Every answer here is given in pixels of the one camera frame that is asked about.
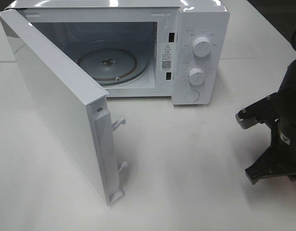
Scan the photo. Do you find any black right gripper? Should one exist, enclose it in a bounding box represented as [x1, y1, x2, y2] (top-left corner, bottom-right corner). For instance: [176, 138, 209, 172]
[238, 60, 296, 185]

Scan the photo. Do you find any white round door button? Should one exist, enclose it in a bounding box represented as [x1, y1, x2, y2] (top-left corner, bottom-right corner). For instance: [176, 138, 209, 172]
[185, 90, 200, 102]

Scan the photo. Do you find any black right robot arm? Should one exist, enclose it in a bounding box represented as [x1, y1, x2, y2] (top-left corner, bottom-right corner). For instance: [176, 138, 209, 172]
[235, 59, 296, 184]

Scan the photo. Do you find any lower white round knob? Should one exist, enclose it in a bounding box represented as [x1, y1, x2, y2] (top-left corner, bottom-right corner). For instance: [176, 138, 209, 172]
[188, 68, 206, 86]

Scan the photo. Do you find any white round knob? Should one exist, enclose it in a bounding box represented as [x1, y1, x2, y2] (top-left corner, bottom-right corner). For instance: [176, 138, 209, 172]
[188, 68, 206, 86]
[192, 35, 212, 58]

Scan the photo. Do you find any upper white round knob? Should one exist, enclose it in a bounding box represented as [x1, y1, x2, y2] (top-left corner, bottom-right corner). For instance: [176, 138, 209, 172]
[192, 35, 212, 58]

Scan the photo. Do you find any white microwave oven body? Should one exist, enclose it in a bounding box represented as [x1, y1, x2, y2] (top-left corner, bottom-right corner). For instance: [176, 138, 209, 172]
[4, 0, 230, 105]

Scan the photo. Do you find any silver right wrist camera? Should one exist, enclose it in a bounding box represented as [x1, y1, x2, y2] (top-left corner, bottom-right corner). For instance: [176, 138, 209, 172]
[235, 113, 259, 129]

